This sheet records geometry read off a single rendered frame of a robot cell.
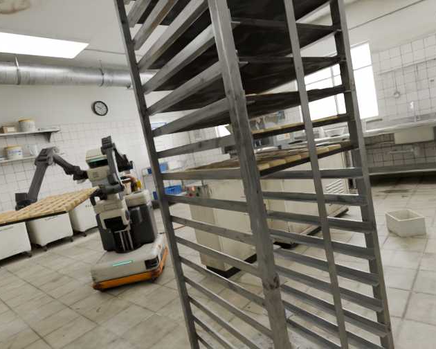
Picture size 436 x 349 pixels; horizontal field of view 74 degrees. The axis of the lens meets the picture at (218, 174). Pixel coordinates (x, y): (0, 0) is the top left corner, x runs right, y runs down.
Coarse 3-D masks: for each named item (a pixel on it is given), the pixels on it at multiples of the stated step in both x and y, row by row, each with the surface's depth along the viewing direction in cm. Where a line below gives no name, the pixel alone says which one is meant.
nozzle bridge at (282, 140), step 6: (264, 138) 279; (270, 138) 264; (276, 138) 265; (282, 138) 271; (288, 138) 277; (258, 144) 286; (264, 144) 281; (270, 144) 265; (276, 144) 264; (282, 144) 271; (288, 144) 276; (222, 150) 315; (228, 150) 317; (234, 150) 307; (234, 156) 323
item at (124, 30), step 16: (128, 32) 113; (128, 48) 113; (128, 64) 115; (144, 96) 116; (144, 112) 116; (144, 128) 116; (160, 176) 119; (160, 192) 119; (160, 208) 121; (176, 256) 122; (176, 272) 122; (192, 320) 126; (192, 336) 125
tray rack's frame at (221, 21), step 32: (224, 0) 64; (288, 0) 75; (224, 32) 64; (224, 64) 65; (352, 64) 89; (352, 96) 89; (352, 128) 91; (256, 192) 67; (320, 192) 81; (256, 224) 68; (384, 288) 96; (384, 320) 96
